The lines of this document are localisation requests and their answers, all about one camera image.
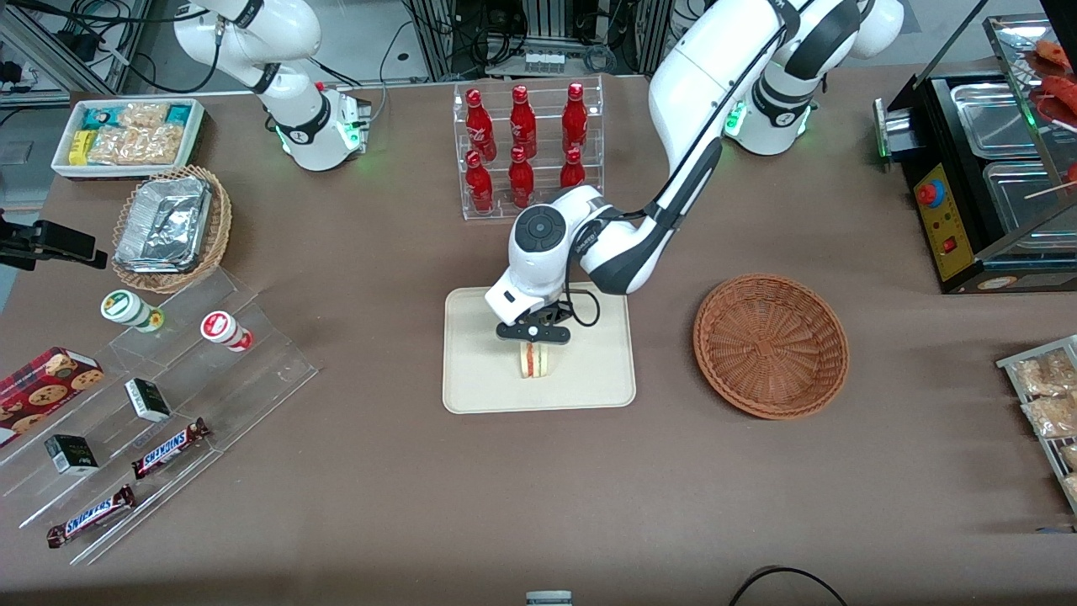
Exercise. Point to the teal snack packet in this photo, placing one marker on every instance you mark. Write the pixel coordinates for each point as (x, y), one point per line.
(178, 114)
(98, 117)

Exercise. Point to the Snickers chocolate bar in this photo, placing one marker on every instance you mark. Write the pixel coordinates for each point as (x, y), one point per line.
(91, 516)
(168, 449)

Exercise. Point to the triangular sandwich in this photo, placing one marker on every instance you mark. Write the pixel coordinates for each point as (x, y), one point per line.
(535, 360)

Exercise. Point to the white connector block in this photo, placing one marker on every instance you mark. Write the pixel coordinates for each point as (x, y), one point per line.
(543, 61)

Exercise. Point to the aluminium foil container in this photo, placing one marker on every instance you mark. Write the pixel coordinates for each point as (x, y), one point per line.
(164, 223)

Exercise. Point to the beige plastic tray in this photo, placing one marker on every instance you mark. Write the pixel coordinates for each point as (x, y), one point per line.
(471, 370)

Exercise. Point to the clear bag of snacks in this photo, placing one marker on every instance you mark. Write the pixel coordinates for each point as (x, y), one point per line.
(1072, 488)
(1052, 417)
(1070, 456)
(1043, 374)

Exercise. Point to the tray of packaged snacks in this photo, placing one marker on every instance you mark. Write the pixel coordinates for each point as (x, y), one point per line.
(1005, 364)

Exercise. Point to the yellow snack packet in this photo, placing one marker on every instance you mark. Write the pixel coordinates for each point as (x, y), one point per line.
(79, 147)

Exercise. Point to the red lid yogurt cup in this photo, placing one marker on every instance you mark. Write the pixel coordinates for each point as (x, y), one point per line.
(220, 326)

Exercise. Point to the clear acrylic bottle rack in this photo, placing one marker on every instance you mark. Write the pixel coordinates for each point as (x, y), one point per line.
(488, 210)

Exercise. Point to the clear bag of crackers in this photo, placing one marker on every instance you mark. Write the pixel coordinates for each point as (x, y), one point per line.
(143, 114)
(135, 145)

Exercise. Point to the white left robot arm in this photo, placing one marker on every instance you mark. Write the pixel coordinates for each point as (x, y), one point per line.
(698, 76)

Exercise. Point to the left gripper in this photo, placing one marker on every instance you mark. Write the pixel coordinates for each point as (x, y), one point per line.
(553, 316)

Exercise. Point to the small grey box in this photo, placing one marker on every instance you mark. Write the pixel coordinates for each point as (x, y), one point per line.
(549, 598)

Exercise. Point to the red sausage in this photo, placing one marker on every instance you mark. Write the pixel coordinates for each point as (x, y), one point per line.
(1053, 55)
(1062, 97)

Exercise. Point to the black clamp device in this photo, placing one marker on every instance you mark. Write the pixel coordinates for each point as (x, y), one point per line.
(59, 240)

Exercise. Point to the clear acrylic stepped shelf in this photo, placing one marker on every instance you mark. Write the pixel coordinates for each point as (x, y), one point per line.
(252, 379)

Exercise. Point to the red cookie box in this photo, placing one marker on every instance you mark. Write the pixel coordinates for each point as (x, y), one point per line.
(42, 391)

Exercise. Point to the black food warmer machine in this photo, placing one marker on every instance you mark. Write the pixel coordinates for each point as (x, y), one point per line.
(947, 210)

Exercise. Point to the white rectangular snack bin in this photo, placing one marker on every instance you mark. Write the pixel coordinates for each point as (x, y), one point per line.
(63, 167)

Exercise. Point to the brown wicker basket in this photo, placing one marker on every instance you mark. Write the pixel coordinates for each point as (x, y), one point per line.
(770, 345)

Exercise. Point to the small black carton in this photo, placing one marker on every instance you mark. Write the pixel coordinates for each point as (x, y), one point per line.
(148, 400)
(71, 454)

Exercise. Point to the light wicker basket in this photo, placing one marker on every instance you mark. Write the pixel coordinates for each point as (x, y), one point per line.
(220, 227)

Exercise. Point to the green lid yogurt cup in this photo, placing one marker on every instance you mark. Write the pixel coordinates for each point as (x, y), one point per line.
(126, 307)

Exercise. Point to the aluminium frame rack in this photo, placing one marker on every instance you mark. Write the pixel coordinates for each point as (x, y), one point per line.
(446, 38)

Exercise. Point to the red cola bottle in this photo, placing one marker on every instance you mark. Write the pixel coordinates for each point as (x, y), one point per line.
(575, 118)
(572, 172)
(522, 124)
(480, 126)
(521, 183)
(480, 187)

